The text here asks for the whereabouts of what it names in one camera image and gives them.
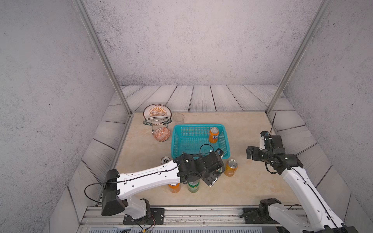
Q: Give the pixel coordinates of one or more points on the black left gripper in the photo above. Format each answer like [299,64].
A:
[213,178]

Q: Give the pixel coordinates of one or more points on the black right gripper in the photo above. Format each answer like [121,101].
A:
[255,152]

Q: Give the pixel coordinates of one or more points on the orange soda can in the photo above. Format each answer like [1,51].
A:
[231,167]
[174,188]
[213,135]

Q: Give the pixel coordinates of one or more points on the orange soda can front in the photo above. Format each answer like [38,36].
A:
[174,188]

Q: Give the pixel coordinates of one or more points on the teal plastic basket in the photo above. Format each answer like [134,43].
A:
[194,139]

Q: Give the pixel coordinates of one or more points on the silver drink can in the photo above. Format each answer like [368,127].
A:
[165,160]

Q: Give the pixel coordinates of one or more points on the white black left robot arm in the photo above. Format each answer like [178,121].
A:
[111,205]

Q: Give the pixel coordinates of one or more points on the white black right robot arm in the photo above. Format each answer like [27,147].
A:
[321,218]

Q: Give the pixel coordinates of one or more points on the orange patterned bowl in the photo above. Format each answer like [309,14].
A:
[162,134]

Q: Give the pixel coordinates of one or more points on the clear drinking glass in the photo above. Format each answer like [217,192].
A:
[178,118]

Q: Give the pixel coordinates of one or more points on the green rimmed flat plate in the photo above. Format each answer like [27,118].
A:
[157,120]

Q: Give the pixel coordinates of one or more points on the upright plate with sunburst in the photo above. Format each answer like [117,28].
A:
[154,110]

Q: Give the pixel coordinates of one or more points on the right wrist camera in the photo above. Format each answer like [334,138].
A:
[262,139]

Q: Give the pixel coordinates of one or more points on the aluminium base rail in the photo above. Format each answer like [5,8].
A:
[186,219]

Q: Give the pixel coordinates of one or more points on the metal wire plate rack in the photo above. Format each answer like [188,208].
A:
[156,126]

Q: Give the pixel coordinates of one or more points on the right aluminium frame post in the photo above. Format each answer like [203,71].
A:
[310,32]

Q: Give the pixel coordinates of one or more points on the aluminium frame post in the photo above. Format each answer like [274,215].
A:
[80,5]
[310,32]

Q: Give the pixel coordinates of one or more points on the left aluminium frame post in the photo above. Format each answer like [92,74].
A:
[80,5]

